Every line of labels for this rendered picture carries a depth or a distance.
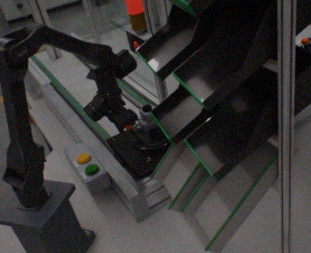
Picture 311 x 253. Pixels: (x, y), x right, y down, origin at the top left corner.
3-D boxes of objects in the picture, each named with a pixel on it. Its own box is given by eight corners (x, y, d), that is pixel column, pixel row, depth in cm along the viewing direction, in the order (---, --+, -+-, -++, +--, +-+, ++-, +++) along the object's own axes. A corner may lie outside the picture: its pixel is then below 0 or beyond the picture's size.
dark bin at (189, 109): (175, 146, 84) (156, 126, 80) (154, 118, 95) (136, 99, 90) (274, 61, 84) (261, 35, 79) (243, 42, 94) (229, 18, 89)
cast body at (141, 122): (145, 133, 119) (141, 114, 115) (139, 127, 122) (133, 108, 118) (168, 121, 122) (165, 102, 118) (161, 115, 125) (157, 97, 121)
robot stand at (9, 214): (23, 269, 105) (-9, 218, 94) (54, 226, 116) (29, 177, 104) (69, 280, 100) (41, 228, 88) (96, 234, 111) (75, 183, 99)
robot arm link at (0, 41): (1, 42, 76) (30, 37, 81) (-19, 37, 80) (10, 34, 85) (25, 184, 89) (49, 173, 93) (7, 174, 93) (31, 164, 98)
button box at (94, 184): (91, 196, 118) (85, 181, 114) (68, 162, 133) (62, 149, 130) (112, 185, 120) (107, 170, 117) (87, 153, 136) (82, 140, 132)
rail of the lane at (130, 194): (137, 223, 112) (129, 196, 105) (47, 105, 177) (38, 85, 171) (153, 213, 114) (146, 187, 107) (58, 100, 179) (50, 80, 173)
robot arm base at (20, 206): (15, 208, 95) (6, 191, 92) (32, 189, 100) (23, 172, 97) (39, 212, 93) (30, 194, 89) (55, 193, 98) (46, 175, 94)
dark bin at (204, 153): (217, 182, 73) (198, 161, 69) (189, 146, 84) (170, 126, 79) (333, 85, 73) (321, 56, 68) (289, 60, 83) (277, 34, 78)
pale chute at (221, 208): (219, 254, 84) (204, 250, 82) (194, 213, 94) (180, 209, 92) (299, 150, 77) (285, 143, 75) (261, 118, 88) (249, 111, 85)
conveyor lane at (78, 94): (147, 203, 117) (141, 179, 112) (59, 100, 179) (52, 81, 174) (222, 160, 128) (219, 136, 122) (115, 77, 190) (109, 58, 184)
